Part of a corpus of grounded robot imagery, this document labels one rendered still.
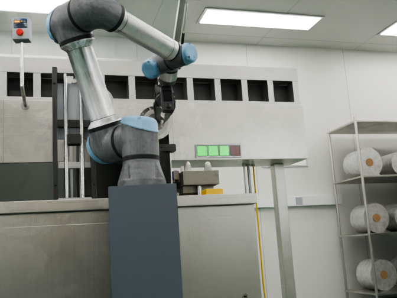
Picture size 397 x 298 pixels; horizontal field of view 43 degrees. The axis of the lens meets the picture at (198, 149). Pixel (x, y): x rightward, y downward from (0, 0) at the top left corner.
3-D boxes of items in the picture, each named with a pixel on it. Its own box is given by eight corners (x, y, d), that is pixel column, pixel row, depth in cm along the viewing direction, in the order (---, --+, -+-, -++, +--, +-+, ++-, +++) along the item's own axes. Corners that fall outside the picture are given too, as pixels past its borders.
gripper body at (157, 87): (170, 97, 218) (173, 72, 211) (173, 108, 212) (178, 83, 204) (152, 96, 216) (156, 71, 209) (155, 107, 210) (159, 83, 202)
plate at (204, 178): (183, 184, 214) (182, 170, 215) (163, 195, 251) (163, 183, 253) (219, 184, 218) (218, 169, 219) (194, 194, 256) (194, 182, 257)
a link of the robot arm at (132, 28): (94, -26, 151) (199, 42, 186) (71, -12, 158) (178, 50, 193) (90, 9, 147) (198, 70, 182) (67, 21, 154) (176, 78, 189)
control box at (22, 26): (10, 37, 210) (10, 15, 212) (15, 44, 217) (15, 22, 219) (28, 36, 211) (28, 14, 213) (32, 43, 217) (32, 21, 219)
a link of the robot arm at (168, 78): (179, 74, 202) (159, 73, 199) (178, 84, 204) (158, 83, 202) (176, 64, 207) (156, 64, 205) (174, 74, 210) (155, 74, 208)
